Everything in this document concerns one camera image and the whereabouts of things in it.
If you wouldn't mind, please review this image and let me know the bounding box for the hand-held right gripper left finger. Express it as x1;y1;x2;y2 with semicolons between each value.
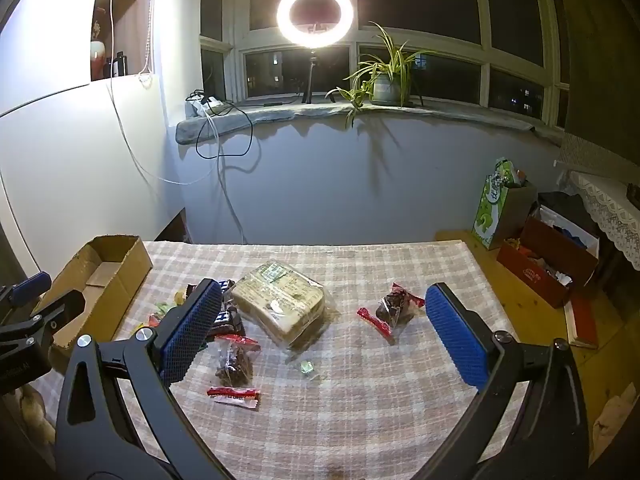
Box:
56;278;236;480

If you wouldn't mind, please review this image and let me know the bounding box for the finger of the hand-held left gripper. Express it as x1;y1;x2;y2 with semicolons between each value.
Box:
0;290;87;356
0;271;52;311

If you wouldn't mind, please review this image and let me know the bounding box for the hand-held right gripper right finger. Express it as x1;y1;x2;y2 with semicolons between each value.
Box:
410;282;591;480

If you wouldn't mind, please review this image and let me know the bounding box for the dark chocolate bar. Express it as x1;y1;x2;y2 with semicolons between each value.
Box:
210;305;247;337

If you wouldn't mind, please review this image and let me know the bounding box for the red-ended date packet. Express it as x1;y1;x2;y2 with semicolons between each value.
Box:
206;334;262;412
356;282;426;344

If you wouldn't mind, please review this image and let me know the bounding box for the cardboard box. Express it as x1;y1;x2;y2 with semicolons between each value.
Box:
36;234;154;356

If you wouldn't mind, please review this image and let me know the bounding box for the clear-wrapped bread package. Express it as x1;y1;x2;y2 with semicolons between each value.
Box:
231;260;327;348

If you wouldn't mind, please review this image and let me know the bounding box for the red storage box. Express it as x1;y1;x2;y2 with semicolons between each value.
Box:
496;215;599;309

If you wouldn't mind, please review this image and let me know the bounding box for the red flat book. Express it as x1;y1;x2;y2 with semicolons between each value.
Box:
565;292;599;349

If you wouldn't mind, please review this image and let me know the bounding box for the green gift bag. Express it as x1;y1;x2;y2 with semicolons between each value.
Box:
472;157;538;251

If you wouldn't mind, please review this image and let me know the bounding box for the plaid tablecloth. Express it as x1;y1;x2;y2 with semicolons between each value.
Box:
15;240;531;480

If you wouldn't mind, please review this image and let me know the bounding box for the beige cloth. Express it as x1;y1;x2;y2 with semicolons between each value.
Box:
592;385;637;453

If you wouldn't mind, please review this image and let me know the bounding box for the white lace cloth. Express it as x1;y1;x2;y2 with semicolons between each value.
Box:
555;135;640;271

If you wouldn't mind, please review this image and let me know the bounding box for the white power strip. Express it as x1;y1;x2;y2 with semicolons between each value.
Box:
186;95;226;117

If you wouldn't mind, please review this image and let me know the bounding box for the red white vase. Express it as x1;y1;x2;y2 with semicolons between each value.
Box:
90;40;107;81

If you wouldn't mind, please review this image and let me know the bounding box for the grey windowsill cushion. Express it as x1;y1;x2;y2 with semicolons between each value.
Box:
175;97;563;147

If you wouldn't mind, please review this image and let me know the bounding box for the potted spider plant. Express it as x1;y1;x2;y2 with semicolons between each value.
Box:
327;22;441;128

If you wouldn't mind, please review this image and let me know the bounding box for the black tripod stand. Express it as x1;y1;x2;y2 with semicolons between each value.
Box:
300;47;322;106

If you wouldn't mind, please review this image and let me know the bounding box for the wooden shelf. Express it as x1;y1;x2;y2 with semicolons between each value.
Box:
91;0;155;81

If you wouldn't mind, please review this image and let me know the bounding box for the white cable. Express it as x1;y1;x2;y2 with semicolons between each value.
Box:
106;0;247;244

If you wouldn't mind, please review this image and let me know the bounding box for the black cable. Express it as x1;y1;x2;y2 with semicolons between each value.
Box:
196;91;254;161

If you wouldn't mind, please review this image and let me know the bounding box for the white window frame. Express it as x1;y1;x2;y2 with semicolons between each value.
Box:
200;0;571;128

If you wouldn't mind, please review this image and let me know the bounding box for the ring light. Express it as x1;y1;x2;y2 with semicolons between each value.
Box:
276;0;356;51

